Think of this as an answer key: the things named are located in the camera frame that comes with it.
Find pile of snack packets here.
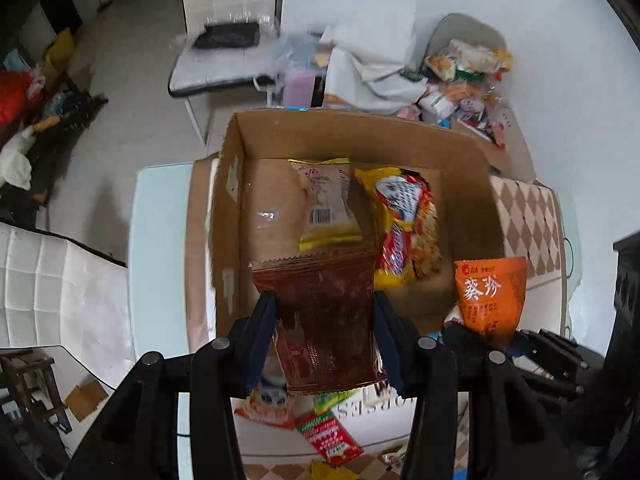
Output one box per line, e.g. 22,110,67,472
397,38,513,150

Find grey chair with snacks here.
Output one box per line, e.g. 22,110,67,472
422,13,513,74

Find green candy bag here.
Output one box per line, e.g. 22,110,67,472
312,387,370,415

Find cardboard box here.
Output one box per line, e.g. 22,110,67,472
208,107,506,334

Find far white padded chair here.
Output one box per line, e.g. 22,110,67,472
168,0,280,98

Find dark red snack packet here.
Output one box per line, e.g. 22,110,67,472
252,246,382,394

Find small white snack packet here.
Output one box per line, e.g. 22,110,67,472
378,442,408,470

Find white padded chair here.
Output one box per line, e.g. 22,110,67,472
168,0,280,98
0,223,137,389

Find near white padded chair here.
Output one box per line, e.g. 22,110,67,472
0,223,137,389

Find black bag on chair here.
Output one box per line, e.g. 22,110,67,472
192,21,260,50

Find red green striped packet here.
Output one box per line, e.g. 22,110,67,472
294,411,363,467

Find orange seed packet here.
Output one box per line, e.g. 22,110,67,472
454,257,527,349

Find checkered printed table mat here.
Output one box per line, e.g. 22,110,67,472
184,154,572,480

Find yellow red noodle packet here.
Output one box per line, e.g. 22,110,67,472
355,167,442,290

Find white tote bag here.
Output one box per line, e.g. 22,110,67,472
323,48,427,115

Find orange panda snack bag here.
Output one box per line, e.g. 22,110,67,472
234,356,295,430

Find red bag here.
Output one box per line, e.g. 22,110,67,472
0,70,44,142

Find pale yellow snack packet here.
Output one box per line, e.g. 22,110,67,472
288,157,362,252

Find white goose plush toy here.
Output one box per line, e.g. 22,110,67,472
0,116,61,191

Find wooden stool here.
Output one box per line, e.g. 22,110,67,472
1,349,73,434

